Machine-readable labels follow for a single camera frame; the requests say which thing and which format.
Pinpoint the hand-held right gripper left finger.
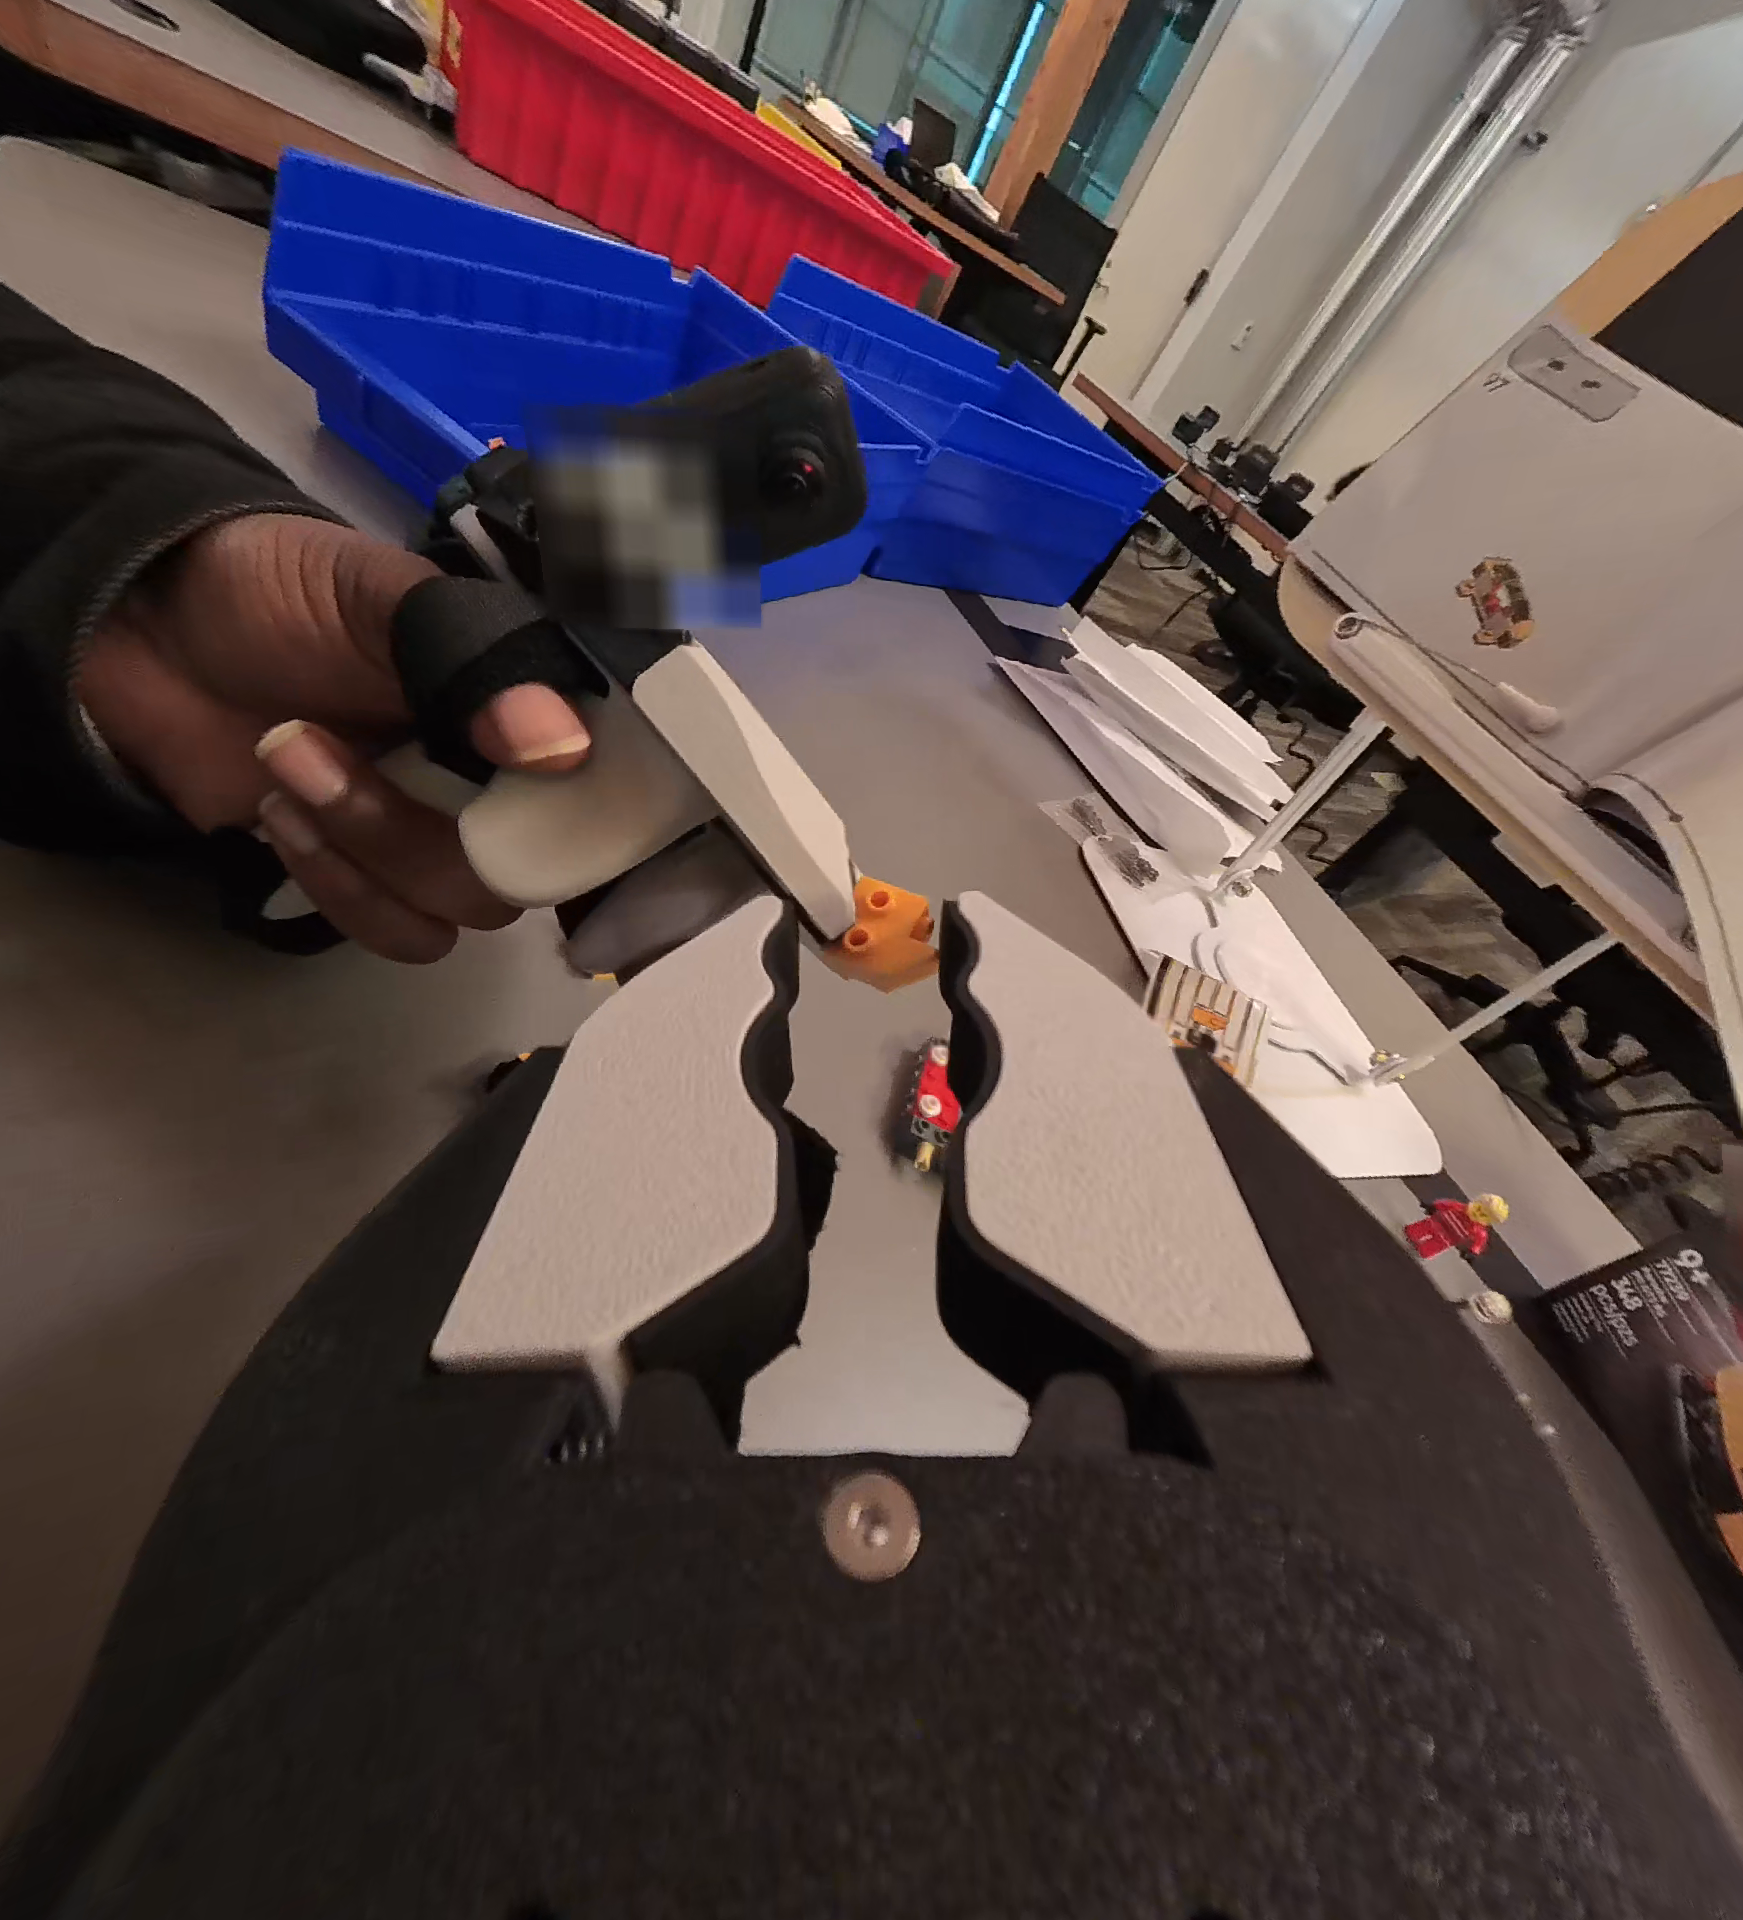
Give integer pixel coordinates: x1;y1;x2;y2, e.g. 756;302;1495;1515
427;898;836;1447

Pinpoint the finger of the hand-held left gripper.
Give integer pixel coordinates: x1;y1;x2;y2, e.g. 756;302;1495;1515
630;634;861;943

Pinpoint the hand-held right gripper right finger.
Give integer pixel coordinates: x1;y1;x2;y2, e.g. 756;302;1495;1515
938;892;1315;1415

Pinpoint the black red orange lego subassembly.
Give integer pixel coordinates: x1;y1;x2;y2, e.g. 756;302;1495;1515
825;877;940;992

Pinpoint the red lego minifigure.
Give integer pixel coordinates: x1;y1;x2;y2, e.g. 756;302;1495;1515
1404;1192;1512;1260

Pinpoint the black lego set box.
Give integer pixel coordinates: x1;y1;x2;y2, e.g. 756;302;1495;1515
1538;1146;1743;1599

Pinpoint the person's left hand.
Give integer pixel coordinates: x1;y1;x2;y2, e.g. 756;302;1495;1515
73;516;598;964

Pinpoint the sticker sheet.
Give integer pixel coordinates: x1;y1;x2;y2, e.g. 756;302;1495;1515
1140;955;1268;1083

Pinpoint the blue plastic bin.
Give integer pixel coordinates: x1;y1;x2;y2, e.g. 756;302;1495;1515
769;254;1169;608
263;146;963;603

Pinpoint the white book stand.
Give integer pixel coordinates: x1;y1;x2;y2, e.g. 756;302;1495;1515
1080;156;1743;1178

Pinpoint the black office chair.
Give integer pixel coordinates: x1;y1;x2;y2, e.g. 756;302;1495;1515
946;173;1121;370

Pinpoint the large yellow plastic bin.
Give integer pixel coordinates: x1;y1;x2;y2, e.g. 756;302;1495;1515
754;93;895;171

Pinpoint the clear bag of small parts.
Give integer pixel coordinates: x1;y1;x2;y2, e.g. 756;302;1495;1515
1041;795;1164;898

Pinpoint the red plastic bin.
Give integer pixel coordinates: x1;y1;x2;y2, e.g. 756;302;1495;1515
448;0;963;316

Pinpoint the white paper bag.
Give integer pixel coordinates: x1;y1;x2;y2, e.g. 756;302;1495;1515
1058;618;1296;819
993;655;1246;887

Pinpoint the long wooden edge desk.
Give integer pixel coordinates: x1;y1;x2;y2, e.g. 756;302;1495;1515
1073;372;1324;603

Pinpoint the wooden pillar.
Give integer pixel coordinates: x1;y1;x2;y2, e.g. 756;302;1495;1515
984;0;1130;226

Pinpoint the black swivel chair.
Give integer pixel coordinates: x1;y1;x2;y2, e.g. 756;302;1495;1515
1411;900;1743;1164

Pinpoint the white instruction booklet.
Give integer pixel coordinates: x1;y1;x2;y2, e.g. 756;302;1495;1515
1291;299;1743;1157

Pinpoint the black coiled cable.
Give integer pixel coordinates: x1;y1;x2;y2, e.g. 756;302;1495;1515
1599;1133;1735;1200

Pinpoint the silver ventilation duct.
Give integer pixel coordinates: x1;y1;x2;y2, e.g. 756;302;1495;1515
1252;0;1571;444

